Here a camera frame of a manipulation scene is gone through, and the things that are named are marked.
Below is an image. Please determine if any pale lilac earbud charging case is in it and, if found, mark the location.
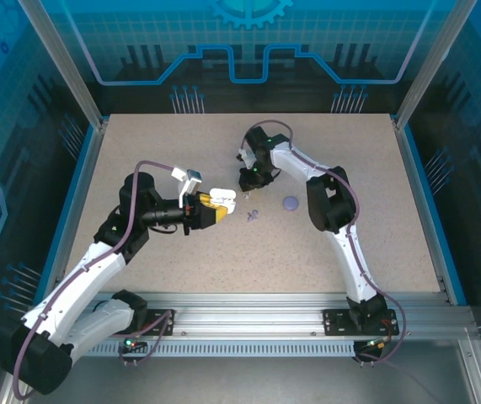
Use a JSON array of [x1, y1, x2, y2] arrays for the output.
[[208, 188, 238, 215]]

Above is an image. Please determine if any blue table edge strip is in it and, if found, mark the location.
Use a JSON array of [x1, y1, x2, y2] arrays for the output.
[[33, 125, 98, 295], [399, 125, 469, 306]]

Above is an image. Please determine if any black connector with light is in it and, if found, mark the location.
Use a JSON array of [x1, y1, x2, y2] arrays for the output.
[[360, 336, 393, 353], [118, 334, 147, 354]]

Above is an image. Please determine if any purple camera cable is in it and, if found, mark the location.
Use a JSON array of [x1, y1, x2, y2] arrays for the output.
[[239, 120, 408, 368], [12, 160, 177, 400]]

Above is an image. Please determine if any aluminium side rail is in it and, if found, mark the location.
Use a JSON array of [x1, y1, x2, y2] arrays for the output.
[[393, 117, 481, 404], [0, 117, 110, 404]]

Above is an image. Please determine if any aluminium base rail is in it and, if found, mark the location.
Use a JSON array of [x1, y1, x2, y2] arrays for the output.
[[92, 292, 473, 338]]

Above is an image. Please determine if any aluminium frame post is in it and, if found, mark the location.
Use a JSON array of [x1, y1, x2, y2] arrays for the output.
[[393, 0, 481, 130], [17, 0, 109, 130]]

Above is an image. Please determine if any slotted grey cable duct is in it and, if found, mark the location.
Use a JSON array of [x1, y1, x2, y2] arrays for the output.
[[90, 339, 357, 359]]

